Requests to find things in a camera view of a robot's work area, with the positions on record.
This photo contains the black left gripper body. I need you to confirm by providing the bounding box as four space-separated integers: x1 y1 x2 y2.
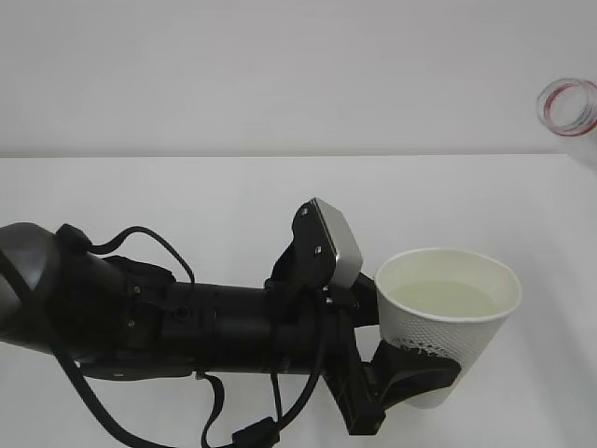
270 279 388 437

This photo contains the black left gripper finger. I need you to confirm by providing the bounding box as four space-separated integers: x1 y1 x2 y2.
370 341 462 410
350 273 379 328

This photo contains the white paper cup green logo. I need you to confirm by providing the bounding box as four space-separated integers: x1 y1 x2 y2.
373 246 521 411

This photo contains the clear water bottle red label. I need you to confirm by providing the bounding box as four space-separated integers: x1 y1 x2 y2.
535 77 596 175

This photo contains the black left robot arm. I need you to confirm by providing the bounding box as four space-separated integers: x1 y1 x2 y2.
1 222 461 447

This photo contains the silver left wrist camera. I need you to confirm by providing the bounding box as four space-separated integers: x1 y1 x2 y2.
312 197 363 288

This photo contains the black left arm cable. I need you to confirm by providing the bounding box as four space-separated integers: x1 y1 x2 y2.
50 225 327 448

